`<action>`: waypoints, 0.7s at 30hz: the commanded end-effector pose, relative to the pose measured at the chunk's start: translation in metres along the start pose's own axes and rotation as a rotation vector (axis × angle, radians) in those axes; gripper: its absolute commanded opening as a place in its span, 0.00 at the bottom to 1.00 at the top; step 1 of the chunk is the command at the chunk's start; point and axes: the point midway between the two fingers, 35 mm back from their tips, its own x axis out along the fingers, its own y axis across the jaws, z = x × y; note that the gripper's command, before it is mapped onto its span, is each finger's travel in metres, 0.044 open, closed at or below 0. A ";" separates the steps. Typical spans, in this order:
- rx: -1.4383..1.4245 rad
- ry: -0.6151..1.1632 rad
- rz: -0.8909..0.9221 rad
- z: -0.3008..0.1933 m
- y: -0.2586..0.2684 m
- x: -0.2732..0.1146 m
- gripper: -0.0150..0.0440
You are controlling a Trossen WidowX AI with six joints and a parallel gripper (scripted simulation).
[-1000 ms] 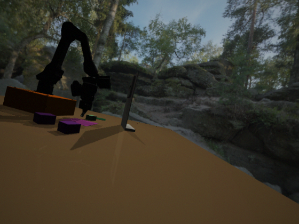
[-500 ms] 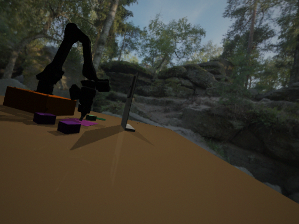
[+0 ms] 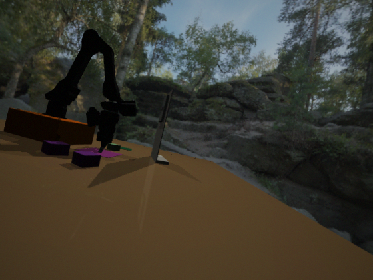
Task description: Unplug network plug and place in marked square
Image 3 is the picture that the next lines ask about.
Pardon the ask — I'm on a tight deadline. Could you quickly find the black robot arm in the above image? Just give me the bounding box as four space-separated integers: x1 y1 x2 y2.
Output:
42 29 137 127

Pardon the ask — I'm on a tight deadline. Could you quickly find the green cube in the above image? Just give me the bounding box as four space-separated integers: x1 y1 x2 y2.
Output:
107 143 121 151

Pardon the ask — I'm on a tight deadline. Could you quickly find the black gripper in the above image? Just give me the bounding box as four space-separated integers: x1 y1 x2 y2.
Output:
97 109 119 147

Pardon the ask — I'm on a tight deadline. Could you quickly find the grey panel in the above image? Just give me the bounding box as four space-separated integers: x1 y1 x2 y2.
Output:
151 88 173 165

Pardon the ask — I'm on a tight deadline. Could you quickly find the purple square block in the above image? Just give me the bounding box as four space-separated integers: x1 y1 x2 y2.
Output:
41 140 71 156

